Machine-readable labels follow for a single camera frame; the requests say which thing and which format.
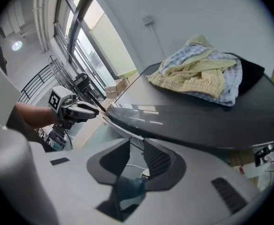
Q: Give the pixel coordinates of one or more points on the black standing fan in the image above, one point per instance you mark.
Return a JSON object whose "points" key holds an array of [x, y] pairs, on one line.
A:
{"points": [[80, 80]]}

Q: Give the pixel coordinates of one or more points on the plain cardboard box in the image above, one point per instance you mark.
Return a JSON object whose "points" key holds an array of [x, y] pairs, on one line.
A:
{"points": [[111, 90]]}

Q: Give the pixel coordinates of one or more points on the dark framed glass window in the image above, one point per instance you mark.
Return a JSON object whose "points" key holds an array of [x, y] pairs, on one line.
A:
{"points": [[77, 15]]}

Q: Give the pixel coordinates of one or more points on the person's jeans leg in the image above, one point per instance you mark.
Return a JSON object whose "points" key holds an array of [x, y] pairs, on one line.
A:
{"points": [[132, 189]]}

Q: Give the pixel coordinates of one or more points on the person's left forearm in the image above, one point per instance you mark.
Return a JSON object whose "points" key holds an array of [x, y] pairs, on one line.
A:
{"points": [[33, 115]]}

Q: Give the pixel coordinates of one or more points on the black metal railing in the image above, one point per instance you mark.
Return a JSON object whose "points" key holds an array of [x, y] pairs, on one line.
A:
{"points": [[33, 80]]}

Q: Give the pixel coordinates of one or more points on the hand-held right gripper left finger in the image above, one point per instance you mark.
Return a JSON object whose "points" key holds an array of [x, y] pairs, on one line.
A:
{"points": [[76, 184]]}

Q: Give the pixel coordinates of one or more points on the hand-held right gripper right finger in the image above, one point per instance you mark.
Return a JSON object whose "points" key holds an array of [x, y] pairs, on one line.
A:
{"points": [[193, 191]]}

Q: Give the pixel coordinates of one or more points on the person's white shoe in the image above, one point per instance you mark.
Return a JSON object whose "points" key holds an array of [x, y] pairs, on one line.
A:
{"points": [[146, 173]]}

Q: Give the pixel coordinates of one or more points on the checked cloth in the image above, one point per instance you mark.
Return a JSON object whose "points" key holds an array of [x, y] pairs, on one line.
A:
{"points": [[230, 90]]}

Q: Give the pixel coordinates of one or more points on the black table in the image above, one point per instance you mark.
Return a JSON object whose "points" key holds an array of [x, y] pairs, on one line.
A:
{"points": [[198, 116]]}

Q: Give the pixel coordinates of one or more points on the pile of crumpled cloths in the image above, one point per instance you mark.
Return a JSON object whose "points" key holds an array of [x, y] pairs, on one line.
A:
{"points": [[193, 78]]}

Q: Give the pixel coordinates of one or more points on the round ceiling light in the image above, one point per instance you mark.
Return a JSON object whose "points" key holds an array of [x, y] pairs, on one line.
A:
{"points": [[17, 45]]}

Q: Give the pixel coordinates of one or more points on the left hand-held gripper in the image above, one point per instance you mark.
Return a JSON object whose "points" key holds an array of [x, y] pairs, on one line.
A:
{"points": [[55, 99]]}

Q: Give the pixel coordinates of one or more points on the grey wall socket box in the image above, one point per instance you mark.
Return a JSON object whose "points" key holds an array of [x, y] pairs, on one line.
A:
{"points": [[147, 19]]}

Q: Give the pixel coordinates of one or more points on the black cloth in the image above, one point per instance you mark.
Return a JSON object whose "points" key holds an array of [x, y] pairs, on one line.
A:
{"points": [[249, 76]]}

